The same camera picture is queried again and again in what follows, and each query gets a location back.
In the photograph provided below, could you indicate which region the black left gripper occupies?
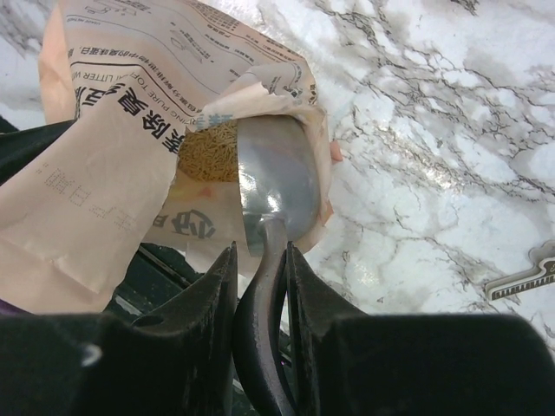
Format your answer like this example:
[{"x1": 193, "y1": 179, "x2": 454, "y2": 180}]
[{"x1": 0, "y1": 114, "x2": 283, "y2": 348}]

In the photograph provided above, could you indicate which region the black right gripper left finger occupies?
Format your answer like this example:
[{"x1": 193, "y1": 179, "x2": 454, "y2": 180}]
[{"x1": 1, "y1": 245, "x2": 238, "y2": 415}]

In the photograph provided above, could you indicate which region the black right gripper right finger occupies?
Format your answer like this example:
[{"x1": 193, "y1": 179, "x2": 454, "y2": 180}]
[{"x1": 285, "y1": 245, "x2": 554, "y2": 415}]

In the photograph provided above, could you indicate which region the peach cat litter bag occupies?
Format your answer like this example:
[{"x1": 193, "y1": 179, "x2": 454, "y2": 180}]
[{"x1": 1, "y1": 1, "x2": 332, "y2": 314}]

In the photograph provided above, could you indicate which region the metal litter scoop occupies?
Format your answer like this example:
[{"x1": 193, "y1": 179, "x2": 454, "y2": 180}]
[{"x1": 232, "y1": 115, "x2": 321, "y2": 415}]

